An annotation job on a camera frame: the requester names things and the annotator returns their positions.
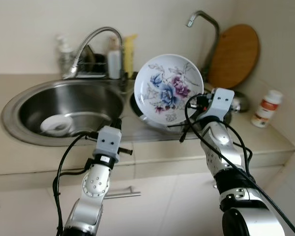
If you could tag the white floral plate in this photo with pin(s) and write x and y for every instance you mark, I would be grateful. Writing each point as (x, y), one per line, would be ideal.
(162, 88)

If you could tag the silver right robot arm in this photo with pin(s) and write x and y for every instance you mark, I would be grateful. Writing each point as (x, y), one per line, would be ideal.
(221, 147)

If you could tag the beige kitchen cabinet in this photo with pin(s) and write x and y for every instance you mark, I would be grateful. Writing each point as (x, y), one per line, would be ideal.
(162, 206)

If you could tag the round stainless steel sink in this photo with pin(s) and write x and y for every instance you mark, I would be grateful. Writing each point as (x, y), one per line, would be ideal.
(88, 105)

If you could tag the small stainless sink basin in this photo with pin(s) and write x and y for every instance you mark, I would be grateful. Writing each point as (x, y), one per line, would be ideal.
(238, 103)

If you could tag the round wooden cutting board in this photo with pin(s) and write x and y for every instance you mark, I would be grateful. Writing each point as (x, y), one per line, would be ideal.
(233, 56)

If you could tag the plain white bottle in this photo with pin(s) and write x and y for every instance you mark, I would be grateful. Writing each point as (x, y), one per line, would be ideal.
(114, 64)

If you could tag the white shallow bowl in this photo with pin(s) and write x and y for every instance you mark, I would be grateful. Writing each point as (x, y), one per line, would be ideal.
(56, 127)

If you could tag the white bottle red label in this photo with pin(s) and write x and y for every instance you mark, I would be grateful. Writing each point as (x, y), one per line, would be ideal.
(266, 110)

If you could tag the yellow bottle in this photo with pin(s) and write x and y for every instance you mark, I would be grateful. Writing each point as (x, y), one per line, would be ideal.
(129, 54)

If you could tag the dark gooseneck faucet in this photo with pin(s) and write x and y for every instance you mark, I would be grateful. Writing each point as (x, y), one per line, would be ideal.
(209, 22)

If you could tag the clear soap dispenser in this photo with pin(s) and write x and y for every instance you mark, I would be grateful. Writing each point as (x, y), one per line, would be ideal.
(65, 56)

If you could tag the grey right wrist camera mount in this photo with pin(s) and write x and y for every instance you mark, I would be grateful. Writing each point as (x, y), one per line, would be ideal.
(221, 103)

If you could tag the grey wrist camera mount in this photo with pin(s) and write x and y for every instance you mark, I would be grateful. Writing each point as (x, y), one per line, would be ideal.
(221, 103)
(108, 142)

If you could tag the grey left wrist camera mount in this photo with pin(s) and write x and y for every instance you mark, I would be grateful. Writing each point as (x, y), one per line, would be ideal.
(108, 142)

